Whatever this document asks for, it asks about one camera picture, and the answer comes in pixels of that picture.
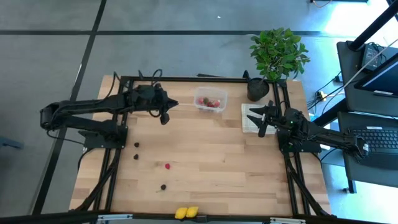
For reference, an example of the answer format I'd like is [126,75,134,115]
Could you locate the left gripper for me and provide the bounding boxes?
[132,83,180,126]

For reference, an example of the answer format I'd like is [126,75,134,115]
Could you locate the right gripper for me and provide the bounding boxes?
[246,100,295,138]

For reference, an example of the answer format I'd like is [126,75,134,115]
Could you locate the clear plastic tupperware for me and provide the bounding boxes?
[193,86,228,113]

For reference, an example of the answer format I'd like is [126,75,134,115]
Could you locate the checked white cloth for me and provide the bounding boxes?
[241,103,277,135]

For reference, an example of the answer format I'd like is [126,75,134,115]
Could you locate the green plant in black pot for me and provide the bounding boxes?
[247,27,311,102]

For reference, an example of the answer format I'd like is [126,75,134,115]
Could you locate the black desk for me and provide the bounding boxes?
[336,40,398,189]

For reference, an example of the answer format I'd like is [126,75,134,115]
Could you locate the black laptop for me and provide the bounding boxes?
[348,111,398,170]

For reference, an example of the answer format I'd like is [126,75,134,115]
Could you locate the black power adapter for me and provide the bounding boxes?
[361,42,388,73]

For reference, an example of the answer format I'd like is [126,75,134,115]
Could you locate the black monitor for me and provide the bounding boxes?
[354,52,398,98]

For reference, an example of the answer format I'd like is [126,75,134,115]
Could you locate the thin white rod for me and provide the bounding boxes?
[341,37,398,91]

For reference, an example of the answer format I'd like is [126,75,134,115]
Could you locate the black pole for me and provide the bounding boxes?
[348,0,398,52]

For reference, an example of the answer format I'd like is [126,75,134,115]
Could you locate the grey floor object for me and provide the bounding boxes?
[0,136,24,151]

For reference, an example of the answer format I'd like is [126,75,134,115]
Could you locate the black gantry beam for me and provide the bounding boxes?
[0,210,383,224]

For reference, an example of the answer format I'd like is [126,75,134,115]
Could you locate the silver metal bracket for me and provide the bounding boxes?
[97,213,134,223]
[269,217,307,224]

